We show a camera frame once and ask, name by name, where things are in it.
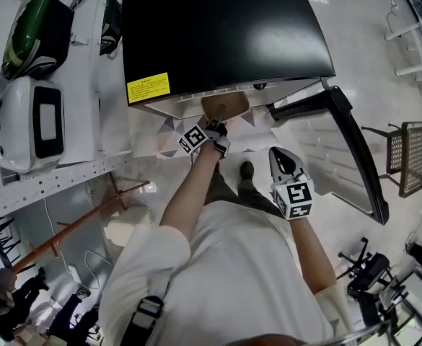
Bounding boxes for black office chair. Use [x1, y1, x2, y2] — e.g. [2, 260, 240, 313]
[335, 236, 410, 328]

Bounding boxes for brown mesh chair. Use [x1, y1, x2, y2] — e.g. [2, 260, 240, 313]
[361, 120, 422, 199]

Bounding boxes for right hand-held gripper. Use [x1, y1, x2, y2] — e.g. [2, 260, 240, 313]
[268, 146, 315, 221]

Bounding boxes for white appliance with black panel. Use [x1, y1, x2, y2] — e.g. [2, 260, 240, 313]
[0, 75, 66, 174]

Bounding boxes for black strap with buckle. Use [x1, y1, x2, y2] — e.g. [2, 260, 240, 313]
[121, 295, 165, 346]

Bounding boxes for black mini fridge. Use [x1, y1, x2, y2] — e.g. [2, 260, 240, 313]
[121, 0, 390, 226]

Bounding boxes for person's black shoe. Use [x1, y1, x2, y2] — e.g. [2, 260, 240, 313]
[239, 160, 255, 182]

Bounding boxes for brown wooden rack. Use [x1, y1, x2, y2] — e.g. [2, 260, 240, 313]
[13, 179, 151, 274]

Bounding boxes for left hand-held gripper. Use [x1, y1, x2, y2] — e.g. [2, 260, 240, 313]
[178, 103, 232, 159]

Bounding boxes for small green black appliance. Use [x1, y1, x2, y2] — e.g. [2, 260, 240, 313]
[99, 0, 123, 58]

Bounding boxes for white cable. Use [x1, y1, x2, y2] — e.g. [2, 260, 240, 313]
[43, 197, 102, 290]

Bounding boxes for person's white shirt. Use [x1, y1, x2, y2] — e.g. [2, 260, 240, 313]
[97, 199, 354, 346]

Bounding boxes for white metal frame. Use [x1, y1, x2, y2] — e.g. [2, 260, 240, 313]
[383, 12, 422, 83]

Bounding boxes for white box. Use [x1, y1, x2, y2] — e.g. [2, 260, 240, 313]
[103, 205, 152, 247]

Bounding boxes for white metal shelf rack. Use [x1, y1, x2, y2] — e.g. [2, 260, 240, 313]
[0, 0, 136, 220]

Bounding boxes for brown container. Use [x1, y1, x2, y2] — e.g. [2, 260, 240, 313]
[201, 93, 251, 120]

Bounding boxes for person's dark trousers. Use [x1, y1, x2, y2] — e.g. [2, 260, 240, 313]
[203, 170, 284, 219]

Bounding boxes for person's right forearm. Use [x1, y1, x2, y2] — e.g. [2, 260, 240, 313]
[289, 216, 336, 296]

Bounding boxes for person's left forearm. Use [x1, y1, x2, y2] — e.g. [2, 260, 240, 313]
[159, 143, 221, 232]

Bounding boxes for large green black appliance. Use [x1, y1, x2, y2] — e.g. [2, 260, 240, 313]
[0, 0, 76, 81]

